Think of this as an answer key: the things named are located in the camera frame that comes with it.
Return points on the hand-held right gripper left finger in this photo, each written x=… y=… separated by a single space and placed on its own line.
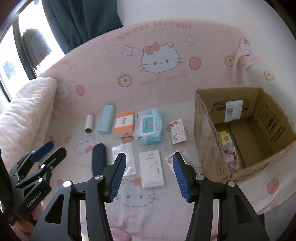
x=116 y=178

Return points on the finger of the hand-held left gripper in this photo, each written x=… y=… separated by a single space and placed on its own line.
x=42 y=149
x=55 y=157

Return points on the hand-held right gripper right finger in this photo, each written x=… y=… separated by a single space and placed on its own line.
x=181 y=178

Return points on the white rectangular pack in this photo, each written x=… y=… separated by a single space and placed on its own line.
x=151 y=169

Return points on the colourful cartoon box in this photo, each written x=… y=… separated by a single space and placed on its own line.
x=231 y=157

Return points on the orange white tissue pack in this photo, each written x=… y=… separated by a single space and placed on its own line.
x=124 y=124

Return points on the light blue case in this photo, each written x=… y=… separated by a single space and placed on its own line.
x=106 y=119

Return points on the blue wet wipes pack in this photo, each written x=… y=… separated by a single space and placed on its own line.
x=148 y=126

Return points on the brown cardboard box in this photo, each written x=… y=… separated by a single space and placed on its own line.
x=272 y=111

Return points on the floral print card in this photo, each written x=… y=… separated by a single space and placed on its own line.
x=178 y=131
x=192 y=161

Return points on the white flat packet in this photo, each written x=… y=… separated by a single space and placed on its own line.
x=129 y=160

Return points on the dark blue glasses case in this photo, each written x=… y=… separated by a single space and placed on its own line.
x=99 y=157

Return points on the white pink printed pillow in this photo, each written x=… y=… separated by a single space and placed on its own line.
x=25 y=109

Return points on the cardboard tube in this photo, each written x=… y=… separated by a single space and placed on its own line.
x=89 y=124

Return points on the pink fluffy cloth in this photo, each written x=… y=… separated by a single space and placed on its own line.
x=120 y=235

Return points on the dark hanging garment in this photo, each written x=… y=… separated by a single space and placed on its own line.
x=37 y=46

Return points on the dark curtain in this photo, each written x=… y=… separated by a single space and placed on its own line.
x=81 y=23

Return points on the pink cat print blanket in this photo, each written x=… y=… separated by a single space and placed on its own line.
x=208 y=46

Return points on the black window frame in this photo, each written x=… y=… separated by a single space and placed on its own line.
x=25 y=58

